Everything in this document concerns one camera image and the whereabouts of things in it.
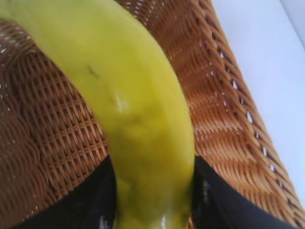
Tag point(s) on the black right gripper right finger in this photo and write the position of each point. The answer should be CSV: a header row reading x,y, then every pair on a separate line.
x,y
226,205

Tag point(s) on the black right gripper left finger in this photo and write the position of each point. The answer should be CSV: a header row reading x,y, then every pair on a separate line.
x,y
78,202

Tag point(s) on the yellow banana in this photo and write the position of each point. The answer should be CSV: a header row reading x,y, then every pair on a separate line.
x,y
133,107

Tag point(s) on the brown woven wicker basket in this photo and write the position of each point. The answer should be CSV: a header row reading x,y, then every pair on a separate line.
x,y
47,114

